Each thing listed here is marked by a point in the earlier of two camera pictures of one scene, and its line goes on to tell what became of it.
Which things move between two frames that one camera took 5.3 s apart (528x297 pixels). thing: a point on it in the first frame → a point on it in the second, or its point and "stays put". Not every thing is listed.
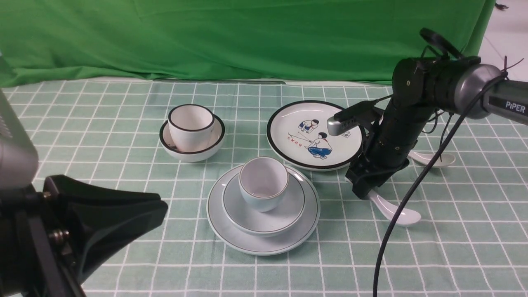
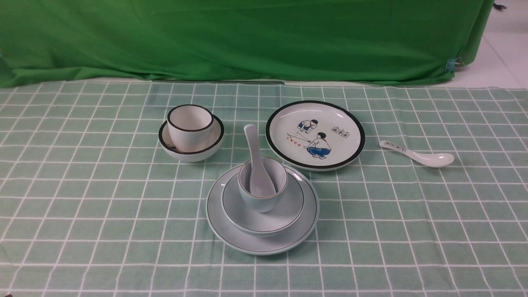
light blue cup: x=262 y=181 stays put
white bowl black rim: x=168 y=144 stays put
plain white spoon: x=401 y=216 → x=260 y=185
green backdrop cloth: x=359 y=41 stays put
